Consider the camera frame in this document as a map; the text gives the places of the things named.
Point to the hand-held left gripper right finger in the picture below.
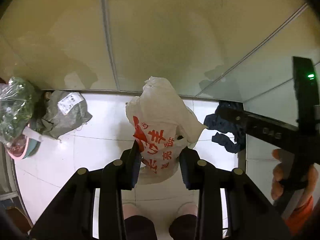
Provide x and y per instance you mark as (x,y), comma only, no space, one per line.
(190,172)

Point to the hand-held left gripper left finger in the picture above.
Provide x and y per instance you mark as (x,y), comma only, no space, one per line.
(130,170)

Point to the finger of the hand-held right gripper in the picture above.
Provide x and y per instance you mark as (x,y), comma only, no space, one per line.
(235,117)

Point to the white plastic bag red print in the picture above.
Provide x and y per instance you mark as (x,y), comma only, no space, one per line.
(160,115)

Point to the person's right forearm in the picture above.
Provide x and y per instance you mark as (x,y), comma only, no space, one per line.
(300,217)

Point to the person's right hand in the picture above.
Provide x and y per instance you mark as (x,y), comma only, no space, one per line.
(276,172)

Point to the dark blue cloth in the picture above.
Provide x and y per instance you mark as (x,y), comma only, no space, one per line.
(225,142)

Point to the person's right leg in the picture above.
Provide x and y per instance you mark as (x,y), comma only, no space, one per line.
(183,226)

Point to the person's leg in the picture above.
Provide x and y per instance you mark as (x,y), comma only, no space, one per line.
(183,226)
(138,225)

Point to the person's left leg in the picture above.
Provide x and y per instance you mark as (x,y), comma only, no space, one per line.
(138,225)

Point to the grey bag white label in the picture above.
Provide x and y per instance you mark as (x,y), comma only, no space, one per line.
(65,120)

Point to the pink teal basin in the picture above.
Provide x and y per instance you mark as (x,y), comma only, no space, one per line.
(30,147)

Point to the bagged green vegetables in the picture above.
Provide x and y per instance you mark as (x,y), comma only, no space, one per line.
(15,110)

